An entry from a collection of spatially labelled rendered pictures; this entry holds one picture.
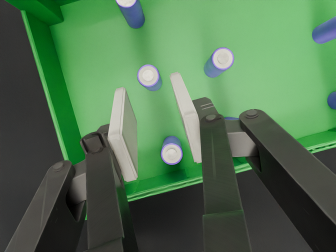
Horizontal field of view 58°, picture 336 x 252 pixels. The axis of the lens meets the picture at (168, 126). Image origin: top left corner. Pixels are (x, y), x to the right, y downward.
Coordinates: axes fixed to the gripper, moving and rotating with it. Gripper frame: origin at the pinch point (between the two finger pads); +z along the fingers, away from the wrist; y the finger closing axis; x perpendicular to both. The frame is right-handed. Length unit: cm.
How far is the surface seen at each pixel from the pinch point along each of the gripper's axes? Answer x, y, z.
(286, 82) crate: -5.2, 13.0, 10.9
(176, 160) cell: -5.9, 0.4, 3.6
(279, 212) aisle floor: -43, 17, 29
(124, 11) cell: 5.5, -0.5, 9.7
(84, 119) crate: -3.6, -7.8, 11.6
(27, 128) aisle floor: -15, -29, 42
